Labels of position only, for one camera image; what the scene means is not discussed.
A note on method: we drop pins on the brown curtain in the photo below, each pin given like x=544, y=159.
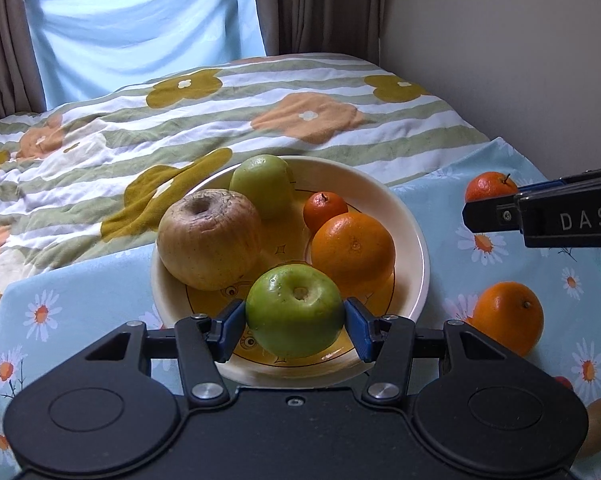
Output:
x=5, y=35
x=320, y=5

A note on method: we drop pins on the light blue curtain cloth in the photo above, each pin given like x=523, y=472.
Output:
x=130, y=25

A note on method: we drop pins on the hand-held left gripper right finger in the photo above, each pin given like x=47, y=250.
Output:
x=361, y=331

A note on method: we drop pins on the light blue daisy tablecloth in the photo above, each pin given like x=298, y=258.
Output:
x=80, y=280

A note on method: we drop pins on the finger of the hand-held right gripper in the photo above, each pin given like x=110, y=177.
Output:
x=490, y=216
x=540, y=187

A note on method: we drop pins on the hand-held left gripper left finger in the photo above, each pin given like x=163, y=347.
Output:
x=229, y=330

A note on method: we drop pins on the medium orange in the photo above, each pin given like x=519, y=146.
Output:
x=353, y=255

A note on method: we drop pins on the red cherry tomato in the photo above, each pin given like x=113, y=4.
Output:
x=562, y=384

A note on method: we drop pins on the brown kiwi with sticker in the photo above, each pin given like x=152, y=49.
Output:
x=600, y=425

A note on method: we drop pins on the tangerine with stem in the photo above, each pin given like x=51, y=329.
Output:
x=487, y=187

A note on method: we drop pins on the small tangerine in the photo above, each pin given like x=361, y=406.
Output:
x=325, y=212

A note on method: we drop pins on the cream ceramic bowl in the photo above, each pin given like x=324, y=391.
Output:
x=380, y=205

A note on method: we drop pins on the striped floral blanket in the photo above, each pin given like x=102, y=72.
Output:
x=130, y=125

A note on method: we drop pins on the green apple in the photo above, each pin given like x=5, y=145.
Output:
x=260, y=185
x=293, y=320

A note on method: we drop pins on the pale wrinkled apple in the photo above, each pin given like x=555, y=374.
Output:
x=208, y=245

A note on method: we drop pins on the large orange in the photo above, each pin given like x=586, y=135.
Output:
x=507, y=317

